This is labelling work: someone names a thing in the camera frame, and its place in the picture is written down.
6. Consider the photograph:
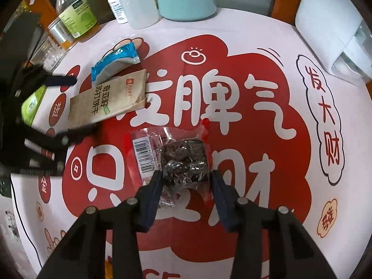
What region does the red dark dried fruit pack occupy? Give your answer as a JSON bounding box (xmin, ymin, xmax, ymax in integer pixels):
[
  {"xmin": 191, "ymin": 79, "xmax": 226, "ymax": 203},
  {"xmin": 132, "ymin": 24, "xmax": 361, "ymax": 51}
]
[{"xmin": 124, "ymin": 120, "xmax": 213, "ymax": 208}]

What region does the kraft paper cracker pack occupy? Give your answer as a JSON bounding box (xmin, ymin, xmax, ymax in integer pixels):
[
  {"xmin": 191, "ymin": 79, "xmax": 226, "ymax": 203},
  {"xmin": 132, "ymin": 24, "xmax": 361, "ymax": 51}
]
[{"xmin": 67, "ymin": 69, "xmax": 147, "ymax": 129}]

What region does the green tissue pack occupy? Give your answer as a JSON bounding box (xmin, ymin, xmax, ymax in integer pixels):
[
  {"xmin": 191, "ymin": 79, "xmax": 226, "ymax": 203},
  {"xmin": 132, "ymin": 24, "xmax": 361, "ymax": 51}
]
[{"xmin": 21, "ymin": 85, "xmax": 47, "ymax": 126}]

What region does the clear drinking glass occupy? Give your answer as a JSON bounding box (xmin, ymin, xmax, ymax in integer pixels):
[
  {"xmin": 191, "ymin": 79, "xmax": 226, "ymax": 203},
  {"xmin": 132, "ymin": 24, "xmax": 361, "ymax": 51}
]
[{"xmin": 30, "ymin": 36, "xmax": 66, "ymax": 72}]

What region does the small metal can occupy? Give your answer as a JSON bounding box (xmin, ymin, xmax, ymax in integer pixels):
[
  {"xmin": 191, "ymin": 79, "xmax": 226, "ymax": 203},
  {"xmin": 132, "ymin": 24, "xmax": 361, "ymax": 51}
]
[{"xmin": 48, "ymin": 17, "xmax": 76, "ymax": 51}]

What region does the green label plastic bottle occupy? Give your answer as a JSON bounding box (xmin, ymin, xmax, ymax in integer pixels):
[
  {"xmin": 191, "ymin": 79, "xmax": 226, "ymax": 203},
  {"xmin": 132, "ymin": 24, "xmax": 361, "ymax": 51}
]
[{"xmin": 56, "ymin": 0, "xmax": 100, "ymax": 43}]

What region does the small blue white packet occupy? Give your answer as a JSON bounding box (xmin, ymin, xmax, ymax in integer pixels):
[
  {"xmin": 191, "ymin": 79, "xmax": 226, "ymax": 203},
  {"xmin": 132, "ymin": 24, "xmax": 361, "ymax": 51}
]
[{"xmin": 91, "ymin": 42, "xmax": 141, "ymax": 86}]

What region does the small white pill bottle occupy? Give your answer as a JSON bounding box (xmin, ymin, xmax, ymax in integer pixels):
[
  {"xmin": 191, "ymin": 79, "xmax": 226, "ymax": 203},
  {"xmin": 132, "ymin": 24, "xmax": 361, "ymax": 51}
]
[{"xmin": 107, "ymin": 0, "xmax": 128, "ymax": 24}]

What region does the white squeeze wash bottle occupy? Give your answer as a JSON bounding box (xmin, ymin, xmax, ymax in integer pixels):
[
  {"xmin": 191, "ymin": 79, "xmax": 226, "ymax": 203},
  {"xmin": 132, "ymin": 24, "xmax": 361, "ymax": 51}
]
[{"xmin": 119, "ymin": 0, "xmax": 159, "ymax": 30}]

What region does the white clear storage box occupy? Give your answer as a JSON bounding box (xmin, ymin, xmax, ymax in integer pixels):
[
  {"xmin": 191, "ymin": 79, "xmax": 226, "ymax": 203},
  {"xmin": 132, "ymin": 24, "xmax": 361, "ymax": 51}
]
[{"xmin": 295, "ymin": 0, "xmax": 371, "ymax": 86}]

